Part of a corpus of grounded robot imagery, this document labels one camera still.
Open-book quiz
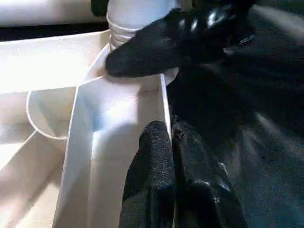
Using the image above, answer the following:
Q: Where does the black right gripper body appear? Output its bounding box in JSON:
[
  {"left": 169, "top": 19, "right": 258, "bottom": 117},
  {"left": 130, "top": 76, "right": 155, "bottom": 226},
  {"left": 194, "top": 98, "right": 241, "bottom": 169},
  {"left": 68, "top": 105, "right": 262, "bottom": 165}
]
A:
[{"left": 175, "top": 0, "right": 256, "bottom": 64}]

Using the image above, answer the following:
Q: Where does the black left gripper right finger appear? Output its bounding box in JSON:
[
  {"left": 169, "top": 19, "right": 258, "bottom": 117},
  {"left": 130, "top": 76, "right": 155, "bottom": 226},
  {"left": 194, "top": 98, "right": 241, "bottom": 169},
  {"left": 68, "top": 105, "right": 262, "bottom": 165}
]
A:
[{"left": 172, "top": 118, "right": 247, "bottom": 228}]

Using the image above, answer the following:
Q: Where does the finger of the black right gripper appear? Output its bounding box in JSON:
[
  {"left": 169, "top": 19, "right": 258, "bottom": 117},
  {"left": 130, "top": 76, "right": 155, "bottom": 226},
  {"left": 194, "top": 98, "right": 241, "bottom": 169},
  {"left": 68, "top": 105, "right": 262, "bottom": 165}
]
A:
[
  {"left": 105, "top": 9, "right": 198, "bottom": 77},
  {"left": 91, "top": 0, "right": 109, "bottom": 16}
]

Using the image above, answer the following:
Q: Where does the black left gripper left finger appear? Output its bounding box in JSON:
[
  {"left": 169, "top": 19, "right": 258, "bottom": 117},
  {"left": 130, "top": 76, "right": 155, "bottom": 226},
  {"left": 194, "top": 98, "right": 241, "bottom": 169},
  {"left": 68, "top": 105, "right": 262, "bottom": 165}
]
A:
[{"left": 120, "top": 120, "right": 176, "bottom": 228}]

